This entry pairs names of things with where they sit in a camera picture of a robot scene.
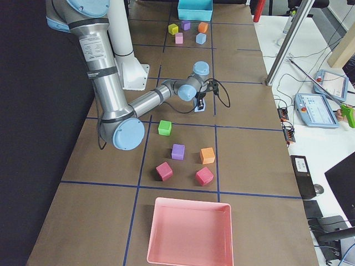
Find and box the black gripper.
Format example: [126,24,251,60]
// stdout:
[195,88,206,109]

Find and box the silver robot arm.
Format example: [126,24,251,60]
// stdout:
[46,1,210,151]

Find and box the green foam block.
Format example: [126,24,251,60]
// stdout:
[158,120,172,136]

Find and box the purple foam block right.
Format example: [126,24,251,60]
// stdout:
[171,144,185,160]

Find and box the purple foam block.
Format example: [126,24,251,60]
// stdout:
[171,144,185,160]
[181,20,191,31]

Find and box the orange foam block right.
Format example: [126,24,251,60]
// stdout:
[200,147,216,165]

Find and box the orange foam block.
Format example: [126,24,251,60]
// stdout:
[198,22,209,33]
[200,147,216,165]

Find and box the pink red foam block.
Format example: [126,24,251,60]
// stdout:
[195,167,214,186]

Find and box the orange foam block left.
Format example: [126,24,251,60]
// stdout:
[198,22,209,33]

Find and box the dark red foam block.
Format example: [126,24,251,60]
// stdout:
[155,162,173,181]

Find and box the yellow foam block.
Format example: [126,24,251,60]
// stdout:
[168,23,179,36]

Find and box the purple foam block left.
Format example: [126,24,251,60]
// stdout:
[181,20,191,31]

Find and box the orange black connector far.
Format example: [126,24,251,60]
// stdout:
[277,107,289,122]

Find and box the orange black connector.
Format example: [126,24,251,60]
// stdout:
[277,107,289,122]
[281,121,296,146]

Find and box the orange black connector near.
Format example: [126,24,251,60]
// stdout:
[281,121,296,146]

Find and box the teal plastic bin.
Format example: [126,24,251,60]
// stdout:
[177,0,213,22]

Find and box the near teach pendant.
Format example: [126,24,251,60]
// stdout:
[295,93,339,129]

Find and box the teach pendant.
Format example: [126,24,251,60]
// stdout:
[295,93,339,129]
[315,69,349,102]

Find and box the red cylinder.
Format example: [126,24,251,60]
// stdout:
[253,0,266,23]

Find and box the black power box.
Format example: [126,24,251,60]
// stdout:
[290,155,316,200]

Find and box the pink plastic tray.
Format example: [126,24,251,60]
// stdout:
[147,197,234,265]

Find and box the far teach pendant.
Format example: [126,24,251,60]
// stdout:
[315,69,349,102]

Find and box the green grabber tool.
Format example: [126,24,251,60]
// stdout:
[290,59,354,128]

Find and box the black monitor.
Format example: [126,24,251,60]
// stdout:
[325,155,355,226]

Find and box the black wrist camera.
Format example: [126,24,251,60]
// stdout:
[206,79,219,96]

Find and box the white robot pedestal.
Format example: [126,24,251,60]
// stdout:
[107,0,150,91]

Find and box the aluminium frame post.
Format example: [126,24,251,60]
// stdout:
[265,0,315,86]

